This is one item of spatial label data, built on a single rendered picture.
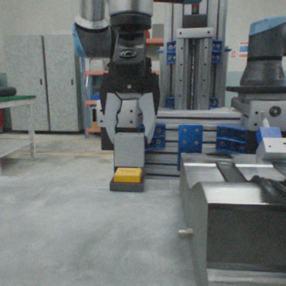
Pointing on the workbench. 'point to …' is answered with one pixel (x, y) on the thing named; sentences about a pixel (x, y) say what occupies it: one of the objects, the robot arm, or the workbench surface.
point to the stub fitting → (186, 233)
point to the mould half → (233, 223)
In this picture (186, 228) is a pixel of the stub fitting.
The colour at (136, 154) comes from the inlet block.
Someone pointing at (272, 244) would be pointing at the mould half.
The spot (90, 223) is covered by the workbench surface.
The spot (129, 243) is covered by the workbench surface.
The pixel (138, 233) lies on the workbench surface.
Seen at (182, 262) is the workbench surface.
